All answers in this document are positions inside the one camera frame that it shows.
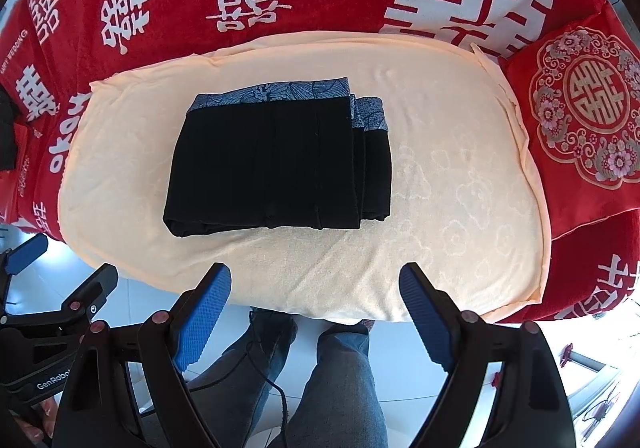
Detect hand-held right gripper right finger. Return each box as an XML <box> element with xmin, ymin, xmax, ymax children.
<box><xmin>399</xmin><ymin>263</ymin><xmax>579</xmax><ymax>448</ymax></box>

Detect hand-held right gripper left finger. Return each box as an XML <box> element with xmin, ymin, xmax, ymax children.
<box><xmin>52</xmin><ymin>263</ymin><xmax>233</xmax><ymax>448</ymax></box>

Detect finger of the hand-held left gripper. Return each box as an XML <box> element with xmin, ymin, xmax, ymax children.
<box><xmin>59</xmin><ymin>264</ymin><xmax>119</xmax><ymax>326</ymax></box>
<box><xmin>0</xmin><ymin>233</ymin><xmax>50</xmax><ymax>279</ymax></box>

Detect black pants with blue waistband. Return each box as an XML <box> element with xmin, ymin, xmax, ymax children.
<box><xmin>162</xmin><ymin>76</ymin><xmax>392</xmax><ymax>239</ymax></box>

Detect person's left hand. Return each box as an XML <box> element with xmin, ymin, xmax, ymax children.
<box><xmin>27</xmin><ymin>400</ymin><xmax>58</xmax><ymax>446</ymax></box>

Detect person's left leg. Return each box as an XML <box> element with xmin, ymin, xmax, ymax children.
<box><xmin>184</xmin><ymin>323</ymin><xmax>298</xmax><ymax>429</ymax></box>

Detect person's leg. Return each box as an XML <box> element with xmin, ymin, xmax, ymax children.
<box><xmin>184</xmin><ymin>323</ymin><xmax>298</xmax><ymax>429</ymax></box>
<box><xmin>282</xmin><ymin>320</ymin><xmax>390</xmax><ymax>448</ymax></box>

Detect dark shoe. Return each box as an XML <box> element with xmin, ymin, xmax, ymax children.
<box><xmin>248</xmin><ymin>306</ymin><xmax>299</xmax><ymax>355</ymax></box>

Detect red bag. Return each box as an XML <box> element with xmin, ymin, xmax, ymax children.
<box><xmin>12</xmin><ymin>123</ymin><xmax>51</xmax><ymax>215</ymax></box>

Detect cream blanket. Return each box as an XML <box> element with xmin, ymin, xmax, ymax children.
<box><xmin>57</xmin><ymin>30</ymin><xmax>551</xmax><ymax>326</ymax></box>

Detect person's right leg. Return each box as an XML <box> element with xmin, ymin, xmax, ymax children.
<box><xmin>282</xmin><ymin>320</ymin><xmax>390</xmax><ymax>448</ymax></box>

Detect red embroidered cushion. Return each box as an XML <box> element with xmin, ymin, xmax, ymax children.
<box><xmin>497</xmin><ymin>2</ymin><xmax>640</xmax><ymax>241</ymax></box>

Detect black cable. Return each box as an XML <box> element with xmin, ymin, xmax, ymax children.
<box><xmin>247</xmin><ymin>310</ymin><xmax>292</xmax><ymax>448</ymax></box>

